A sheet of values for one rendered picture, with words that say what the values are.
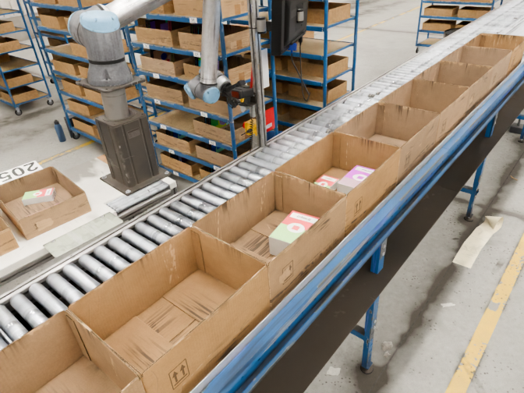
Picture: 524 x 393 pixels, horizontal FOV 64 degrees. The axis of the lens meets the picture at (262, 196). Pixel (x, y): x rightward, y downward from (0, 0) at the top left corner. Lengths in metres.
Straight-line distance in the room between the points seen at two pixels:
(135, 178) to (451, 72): 1.87
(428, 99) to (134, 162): 1.53
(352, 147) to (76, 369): 1.22
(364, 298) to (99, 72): 1.39
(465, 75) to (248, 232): 1.74
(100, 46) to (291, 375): 1.44
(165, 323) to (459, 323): 1.65
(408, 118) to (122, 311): 1.45
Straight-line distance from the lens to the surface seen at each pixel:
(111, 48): 1.93
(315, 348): 1.44
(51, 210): 1.95
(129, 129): 2.01
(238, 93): 2.16
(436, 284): 2.63
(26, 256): 1.88
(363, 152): 1.71
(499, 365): 2.35
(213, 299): 1.23
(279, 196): 1.50
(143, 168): 2.10
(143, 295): 1.23
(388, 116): 2.07
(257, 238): 1.42
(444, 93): 2.38
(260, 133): 2.30
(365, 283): 1.65
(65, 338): 1.15
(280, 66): 3.71
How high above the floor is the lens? 1.76
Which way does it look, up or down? 32 degrees down
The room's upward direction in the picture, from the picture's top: 4 degrees counter-clockwise
